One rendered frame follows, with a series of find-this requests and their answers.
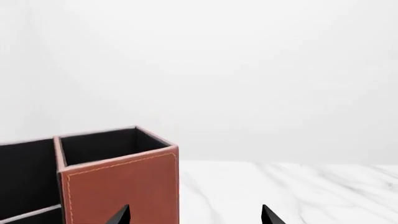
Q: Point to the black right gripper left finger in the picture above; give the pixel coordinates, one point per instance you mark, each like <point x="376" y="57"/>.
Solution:
<point x="120" y="217"/>

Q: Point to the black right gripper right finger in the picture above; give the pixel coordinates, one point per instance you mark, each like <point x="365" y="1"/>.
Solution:
<point x="270" y="217"/>

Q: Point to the brown leather desk caddy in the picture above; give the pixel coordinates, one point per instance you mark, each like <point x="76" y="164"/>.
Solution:
<point x="124" y="184"/>

